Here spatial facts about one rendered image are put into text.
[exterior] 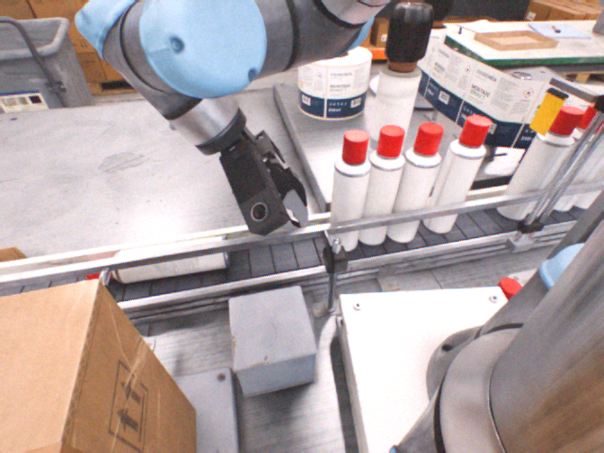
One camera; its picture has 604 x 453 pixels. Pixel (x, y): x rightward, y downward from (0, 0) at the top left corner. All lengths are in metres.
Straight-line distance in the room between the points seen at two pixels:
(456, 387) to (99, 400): 0.19
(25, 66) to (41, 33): 0.75
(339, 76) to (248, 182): 0.58
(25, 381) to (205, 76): 0.20
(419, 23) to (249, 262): 0.52
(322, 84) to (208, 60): 0.69
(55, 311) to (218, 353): 0.31
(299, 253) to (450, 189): 0.26
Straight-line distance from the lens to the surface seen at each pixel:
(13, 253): 0.77
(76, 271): 0.51
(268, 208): 0.35
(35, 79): 2.47
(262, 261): 0.53
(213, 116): 0.37
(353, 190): 0.45
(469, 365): 0.19
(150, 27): 0.26
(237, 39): 0.25
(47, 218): 0.87
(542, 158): 0.65
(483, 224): 0.68
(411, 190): 0.51
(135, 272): 0.53
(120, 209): 0.80
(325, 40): 0.33
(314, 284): 0.55
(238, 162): 0.39
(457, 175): 0.55
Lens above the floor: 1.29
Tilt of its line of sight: 44 degrees down
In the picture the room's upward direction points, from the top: straight up
